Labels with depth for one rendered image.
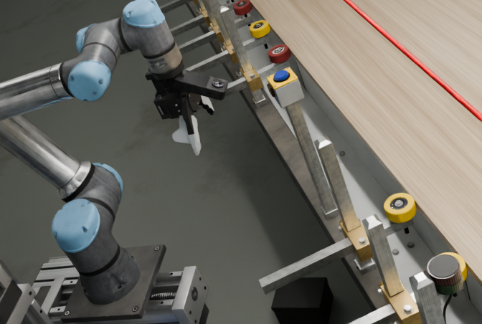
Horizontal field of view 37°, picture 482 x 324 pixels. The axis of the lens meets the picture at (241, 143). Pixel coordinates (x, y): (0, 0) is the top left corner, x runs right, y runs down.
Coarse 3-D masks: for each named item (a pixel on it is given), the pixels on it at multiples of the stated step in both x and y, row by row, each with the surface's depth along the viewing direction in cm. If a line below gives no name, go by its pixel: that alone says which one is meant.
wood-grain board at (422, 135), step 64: (256, 0) 310; (320, 0) 291; (384, 0) 274; (448, 0) 258; (320, 64) 254; (384, 64) 241; (448, 64) 229; (384, 128) 215; (448, 128) 205; (448, 192) 186
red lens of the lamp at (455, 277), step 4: (436, 256) 138; (452, 256) 137; (456, 260) 136; (428, 264) 137; (428, 268) 137; (428, 272) 136; (456, 272) 134; (460, 272) 135; (432, 276) 135; (452, 276) 133; (456, 276) 134; (460, 276) 135; (436, 280) 135; (440, 280) 134; (444, 280) 134; (448, 280) 134; (452, 280) 134; (456, 280) 134; (436, 284) 136; (440, 284) 135; (444, 284) 134; (448, 284) 134; (452, 284) 134
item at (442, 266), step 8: (440, 256) 138; (448, 256) 137; (432, 264) 137; (440, 264) 136; (448, 264) 136; (456, 264) 135; (432, 272) 135; (440, 272) 135; (448, 272) 134; (440, 304) 139
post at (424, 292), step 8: (424, 272) 136; (416, 280) 135; (424, 280) 135; (432, 280) 135; (416, 288) 135; (424, 288) 135; (432, 288) 135; (416, 296) 138; (424, 296) 136; (432, 296) 137; (424, 304) 137; (432, 304) 138; (424, 312) 138; (432, 312) 139; (440, 312) 140; (424, 320) 142; (432, 320) 140; (440, 320) 141
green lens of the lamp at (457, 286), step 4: (460, 280) 136; (456, 284) 135; (460, 284) 136; (436, 288) 137; (440, 288) 136; (444, 288) 135; (448, 288) 135; (452, 288) 135; (456, 288) 135; (460, 288) 136; (440, 292) 137; (444, 292) 136; (448, 292) 136; (452, 292) 136
